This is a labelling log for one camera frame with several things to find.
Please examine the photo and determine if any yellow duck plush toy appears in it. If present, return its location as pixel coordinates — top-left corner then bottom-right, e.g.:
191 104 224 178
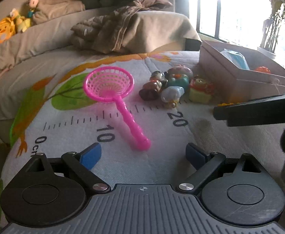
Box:
0 17 15 44

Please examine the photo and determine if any pink-headed doll toy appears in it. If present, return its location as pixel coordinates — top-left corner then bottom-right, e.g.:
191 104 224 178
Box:
27 0 39 18

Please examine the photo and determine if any yellow red toy block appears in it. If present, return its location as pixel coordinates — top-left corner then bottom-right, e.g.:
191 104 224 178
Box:
189 78 215 104

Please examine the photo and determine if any pink toy net scoop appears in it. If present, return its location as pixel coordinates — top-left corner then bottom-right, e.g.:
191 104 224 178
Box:
83 66 151 151

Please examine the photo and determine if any pink teal toy figure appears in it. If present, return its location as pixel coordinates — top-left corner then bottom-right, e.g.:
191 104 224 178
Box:
165 65 193 91

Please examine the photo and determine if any orange toy cup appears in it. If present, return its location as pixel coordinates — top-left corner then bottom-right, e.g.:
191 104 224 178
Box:
255 66 271 74

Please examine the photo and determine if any pink cardboard storage box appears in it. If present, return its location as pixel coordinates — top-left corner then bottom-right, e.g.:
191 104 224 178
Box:
199 41 285 103

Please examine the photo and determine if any brown crumpled blanket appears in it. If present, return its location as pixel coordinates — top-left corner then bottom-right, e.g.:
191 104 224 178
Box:
71 0 173 54

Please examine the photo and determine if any blue packet in box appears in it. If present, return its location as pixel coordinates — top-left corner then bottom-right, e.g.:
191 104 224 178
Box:
220 49 250 70

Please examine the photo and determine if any dark brown toy figure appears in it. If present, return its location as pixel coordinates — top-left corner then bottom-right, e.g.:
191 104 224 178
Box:
139 80 162 101

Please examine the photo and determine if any beige bed sheet cover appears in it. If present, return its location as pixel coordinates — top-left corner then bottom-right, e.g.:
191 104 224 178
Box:
0 9 201 121

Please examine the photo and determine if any beige pillow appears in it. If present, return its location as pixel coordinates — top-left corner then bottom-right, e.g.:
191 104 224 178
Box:
32 0 85 24

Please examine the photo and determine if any pale grey toy figure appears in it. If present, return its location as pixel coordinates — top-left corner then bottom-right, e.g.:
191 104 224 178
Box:
160 86 185 109

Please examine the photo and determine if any printed ruler play mat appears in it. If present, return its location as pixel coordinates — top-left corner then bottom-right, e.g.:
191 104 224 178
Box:
0 51 285 228

